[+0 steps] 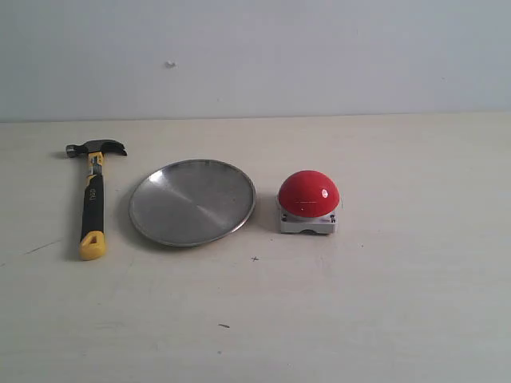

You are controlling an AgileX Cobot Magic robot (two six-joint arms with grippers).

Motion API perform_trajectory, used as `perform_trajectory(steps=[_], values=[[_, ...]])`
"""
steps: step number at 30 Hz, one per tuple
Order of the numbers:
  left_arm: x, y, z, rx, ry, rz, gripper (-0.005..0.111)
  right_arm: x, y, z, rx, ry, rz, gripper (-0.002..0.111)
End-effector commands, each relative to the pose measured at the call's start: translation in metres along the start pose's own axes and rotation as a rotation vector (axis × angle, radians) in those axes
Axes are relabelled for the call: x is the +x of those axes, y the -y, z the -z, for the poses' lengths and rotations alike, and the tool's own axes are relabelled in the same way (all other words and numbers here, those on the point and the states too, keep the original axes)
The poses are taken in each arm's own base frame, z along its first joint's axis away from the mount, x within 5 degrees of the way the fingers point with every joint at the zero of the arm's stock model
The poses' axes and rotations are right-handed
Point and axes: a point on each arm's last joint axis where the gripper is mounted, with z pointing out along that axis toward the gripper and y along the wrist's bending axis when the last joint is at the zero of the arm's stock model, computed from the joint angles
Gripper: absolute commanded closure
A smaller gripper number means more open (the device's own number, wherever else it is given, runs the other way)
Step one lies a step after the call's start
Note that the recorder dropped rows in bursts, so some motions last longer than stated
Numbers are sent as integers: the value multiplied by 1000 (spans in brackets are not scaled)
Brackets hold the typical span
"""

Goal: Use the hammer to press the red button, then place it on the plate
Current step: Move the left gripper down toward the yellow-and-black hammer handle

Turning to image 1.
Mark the black and yellow claw hammer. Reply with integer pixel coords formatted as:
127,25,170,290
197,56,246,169
65,139,127,261

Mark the round stainless steel plate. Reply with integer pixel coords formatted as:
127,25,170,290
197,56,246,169
129,159,256,247

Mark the red dome push button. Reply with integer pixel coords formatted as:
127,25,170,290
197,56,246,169
276,170,341,235

